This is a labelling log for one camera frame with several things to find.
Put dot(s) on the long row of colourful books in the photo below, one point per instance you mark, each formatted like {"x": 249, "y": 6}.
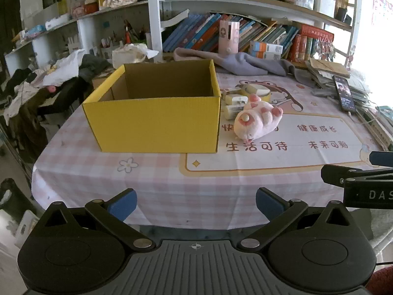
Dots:
{"x": 199, "y": 33}

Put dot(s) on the hanging acrylic charms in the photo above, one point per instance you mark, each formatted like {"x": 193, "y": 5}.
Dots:
{"x": 325, "y": 49}

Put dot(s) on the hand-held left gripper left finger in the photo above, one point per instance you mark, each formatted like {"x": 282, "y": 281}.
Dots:
{"x": 124, "y": 204}

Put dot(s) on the white charger plug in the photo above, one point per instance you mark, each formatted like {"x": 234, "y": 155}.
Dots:
{"x": 236, "y": 100}

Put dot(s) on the white bookshelf frame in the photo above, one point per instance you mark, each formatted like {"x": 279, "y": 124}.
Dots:
{"x": 153, "y": 12}

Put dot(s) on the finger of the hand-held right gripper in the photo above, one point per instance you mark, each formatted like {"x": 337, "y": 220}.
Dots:
{"x": 337, "y": 175}
{"x": 382, "y": 159}

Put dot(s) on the orange blue white carton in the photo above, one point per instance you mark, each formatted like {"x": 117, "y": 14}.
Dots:
{"x": 265, "y": 49}

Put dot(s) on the pink wall poster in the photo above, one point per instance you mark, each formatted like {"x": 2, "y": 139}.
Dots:
{"x": 382, "y": 6}

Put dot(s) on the small white box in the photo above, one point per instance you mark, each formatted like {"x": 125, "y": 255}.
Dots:
{"x": 233, "y": 112}

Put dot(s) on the grey and pink scarf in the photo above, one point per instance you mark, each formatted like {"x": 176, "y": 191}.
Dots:
{"x": 245, "y": 64}

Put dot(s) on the white pen holder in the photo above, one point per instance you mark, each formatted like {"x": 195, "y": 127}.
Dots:
{"x": 324, "y": 4}

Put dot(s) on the pink carton box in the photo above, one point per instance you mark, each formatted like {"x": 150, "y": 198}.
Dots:
{"x": 228, "y": 37}

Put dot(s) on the small cream box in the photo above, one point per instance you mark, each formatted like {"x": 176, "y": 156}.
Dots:
{"x": 231, "y": 91}

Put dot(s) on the black smartphone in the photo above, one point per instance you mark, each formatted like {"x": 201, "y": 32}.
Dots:
{"x": 344, "y": 93}

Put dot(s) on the white cubby shelf unit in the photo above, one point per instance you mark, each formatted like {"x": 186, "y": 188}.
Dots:
{"x": 83, "y": 30}

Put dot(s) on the white lying book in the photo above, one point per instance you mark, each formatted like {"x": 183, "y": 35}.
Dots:
{"x": 173, "y": 18}

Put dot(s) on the pile of books and papers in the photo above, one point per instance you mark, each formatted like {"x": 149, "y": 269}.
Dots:
{"x": 362, "y": 89}

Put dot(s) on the yellow tape roll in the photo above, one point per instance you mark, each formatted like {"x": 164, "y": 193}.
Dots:
{"x": 259, "y": 91}

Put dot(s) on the pile of clothes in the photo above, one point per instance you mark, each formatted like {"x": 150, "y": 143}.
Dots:
{"x": 64, "y": 67}

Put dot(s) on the white cloth bag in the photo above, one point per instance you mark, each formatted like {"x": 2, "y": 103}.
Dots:
{"x": 129, "y": 56}

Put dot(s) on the yellow cardboard box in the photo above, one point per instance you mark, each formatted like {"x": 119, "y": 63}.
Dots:
{"x": 153, "y": 123}

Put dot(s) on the red fleece clothing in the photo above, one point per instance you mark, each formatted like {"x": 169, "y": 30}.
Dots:
{"x": 382, "y": 282}

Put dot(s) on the pink plush toy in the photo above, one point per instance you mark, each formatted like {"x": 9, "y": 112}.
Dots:
{"x": 258, "y": 119}

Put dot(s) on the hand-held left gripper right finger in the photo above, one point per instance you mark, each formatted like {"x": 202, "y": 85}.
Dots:
{"x": 270, "y": 203}

